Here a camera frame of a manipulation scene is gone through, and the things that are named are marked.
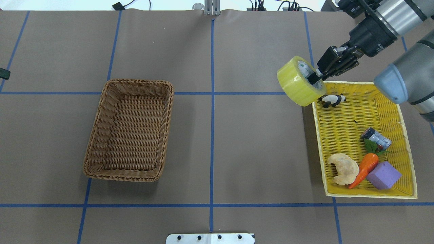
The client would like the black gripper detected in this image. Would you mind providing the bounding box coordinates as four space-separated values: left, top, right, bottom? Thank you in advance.
308 15 397 84

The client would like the yellow tape roll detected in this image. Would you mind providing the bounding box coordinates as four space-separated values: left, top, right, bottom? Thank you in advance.
276 56 327 107

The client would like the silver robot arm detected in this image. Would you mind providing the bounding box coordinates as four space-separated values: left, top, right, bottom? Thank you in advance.
307 0 434 124

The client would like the yellow plastic basket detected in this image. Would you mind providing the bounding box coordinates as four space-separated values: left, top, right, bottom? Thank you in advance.
311 81 418 199

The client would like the brown wicker basket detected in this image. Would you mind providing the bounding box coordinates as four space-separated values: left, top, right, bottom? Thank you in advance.
83 79 175 182

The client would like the toy panda figure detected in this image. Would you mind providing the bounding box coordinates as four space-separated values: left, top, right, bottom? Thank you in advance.
318 93 346 108

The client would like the small printed can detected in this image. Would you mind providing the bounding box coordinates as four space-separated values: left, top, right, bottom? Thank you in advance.
360 127 392 151

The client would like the orange toy carrot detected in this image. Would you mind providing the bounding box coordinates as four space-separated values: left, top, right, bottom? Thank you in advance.
348 153 379 189

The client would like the toy croissant bread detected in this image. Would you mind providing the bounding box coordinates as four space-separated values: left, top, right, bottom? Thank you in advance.
327 153 359 185

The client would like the purple foam cube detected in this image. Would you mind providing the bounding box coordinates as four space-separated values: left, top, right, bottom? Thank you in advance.
366 162 402 190

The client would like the small black puck device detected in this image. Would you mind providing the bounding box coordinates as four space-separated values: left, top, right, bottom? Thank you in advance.
112 2 125 11

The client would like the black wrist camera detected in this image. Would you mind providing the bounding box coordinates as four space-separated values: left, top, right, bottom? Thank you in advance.
334 0 381 19

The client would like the aluminium frame post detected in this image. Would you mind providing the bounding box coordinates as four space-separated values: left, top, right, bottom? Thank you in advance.
203 0 221 16

